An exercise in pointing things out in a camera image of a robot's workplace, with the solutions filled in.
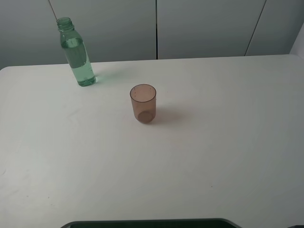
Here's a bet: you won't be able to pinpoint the green transparent water bottle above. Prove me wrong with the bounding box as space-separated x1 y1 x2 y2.
57 17 96 86

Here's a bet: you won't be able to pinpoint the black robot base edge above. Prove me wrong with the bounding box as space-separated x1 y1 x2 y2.
63 218 239 228

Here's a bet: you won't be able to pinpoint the pink translucent plastic cup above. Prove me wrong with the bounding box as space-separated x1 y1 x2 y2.
130 84 156 124

